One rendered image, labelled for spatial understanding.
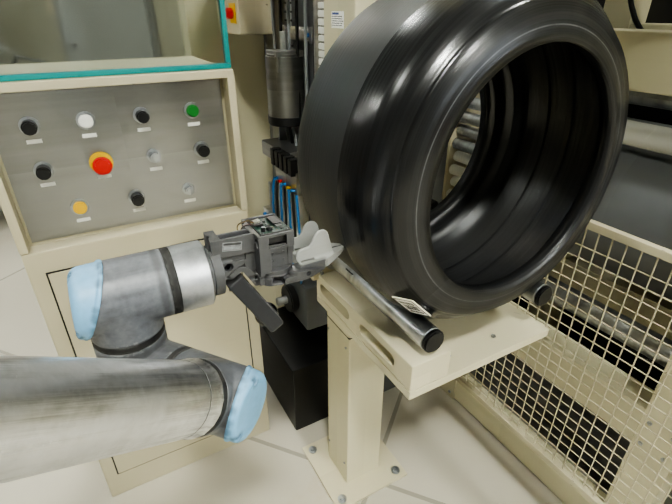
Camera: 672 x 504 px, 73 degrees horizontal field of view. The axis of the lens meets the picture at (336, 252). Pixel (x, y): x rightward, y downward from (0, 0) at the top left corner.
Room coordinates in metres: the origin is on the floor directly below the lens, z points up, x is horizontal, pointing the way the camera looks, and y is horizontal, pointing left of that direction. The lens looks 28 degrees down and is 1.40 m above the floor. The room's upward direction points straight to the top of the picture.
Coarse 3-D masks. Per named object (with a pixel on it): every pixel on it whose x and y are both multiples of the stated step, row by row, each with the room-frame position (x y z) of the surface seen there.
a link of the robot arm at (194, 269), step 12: (180, 252) 0.50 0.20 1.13; (192, 252) 0.51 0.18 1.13; (204, 252) 0.51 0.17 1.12; (180, 264) 0.49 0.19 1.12; (192, 264) 0.49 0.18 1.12; (204, 264) 0.50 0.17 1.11; (180, 276) 0.48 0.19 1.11; (192, 276) 0.48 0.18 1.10; (204, 276) 0.49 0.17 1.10; (192, 288) 0.48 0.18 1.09; (204, 288) 0.48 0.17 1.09; (192, 300) 0.48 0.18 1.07; (204, 300) 0.48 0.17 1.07
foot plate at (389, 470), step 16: (304, 448) 1.08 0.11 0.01; (320, 448) 1.08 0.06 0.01; (384, 448) 1.08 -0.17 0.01; (320, 464) 1.02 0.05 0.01; (384, 464) 1.02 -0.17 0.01; (320, 480) 0.96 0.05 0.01; (336, 480) 0.96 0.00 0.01; (352, 480) 0.96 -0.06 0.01; (368, 480) 0.96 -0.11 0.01; (384, 480) 0.96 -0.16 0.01; (336, 496) 0.90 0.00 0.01; (352, 496) 0.90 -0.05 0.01; (368, 496) 0.91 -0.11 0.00
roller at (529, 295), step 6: (540, 282) 0.76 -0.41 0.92; (534, 288) 0.74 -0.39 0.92; (540, 288) 0.74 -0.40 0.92; (546, 288) 0.74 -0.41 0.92; (522, 294) 0.76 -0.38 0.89; (528, 294) 0.75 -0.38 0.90; (534, 294) 0.74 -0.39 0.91; (540, 294) 0.73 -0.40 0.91; (546, 294) 0.74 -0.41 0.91; (534, 300) 0.73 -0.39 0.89; (540, 300) 0.73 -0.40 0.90; (546, 300) 0.74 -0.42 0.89
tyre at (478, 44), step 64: (384, 0) 0.77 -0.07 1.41; (448, 0) 0.65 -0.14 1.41; (512, 0) 0.64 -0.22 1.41; (576, 0) 0.68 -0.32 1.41; (384, 64) 0.62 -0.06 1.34; (448, 64) 0.59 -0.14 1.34; (512, 64) 0.98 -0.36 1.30; (576, 64) 0.87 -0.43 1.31; (320, 128) 0.68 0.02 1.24; (384, 128) 0.57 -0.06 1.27; (448, 128) 0.57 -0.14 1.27; (512, 128) 1.00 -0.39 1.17; (576, 128) 0.88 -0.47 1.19; (320, 192) 0.66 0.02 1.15; (384, 192) 0.55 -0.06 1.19; (512, 192) 0.95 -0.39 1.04; (576, 192) 0.84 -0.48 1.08; (384, 256) 0.56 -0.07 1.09; (448, 256) 0.87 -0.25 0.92; (512, 256) 0.82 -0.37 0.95
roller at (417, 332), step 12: (336, 264) 0.85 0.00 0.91; (348, 276) 0.81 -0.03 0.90; (360, 288) 0.77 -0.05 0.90; (372, 288) 0.74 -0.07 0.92; (372, 300) 0.73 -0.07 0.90; (384, 300) 0.70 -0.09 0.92; (384, 312) 0.69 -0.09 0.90; (396, 312) 0.67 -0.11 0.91; (408, 312) 0.66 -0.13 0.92; (396, 324) 0.66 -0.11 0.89; (408, 324) 0.63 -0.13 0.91; (420, 324) 0.62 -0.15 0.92; (432, 324) 0.62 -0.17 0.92; (420, 336) 0.60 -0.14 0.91; (432, 336) 0.60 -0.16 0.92; (432, 348) 0.60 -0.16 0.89
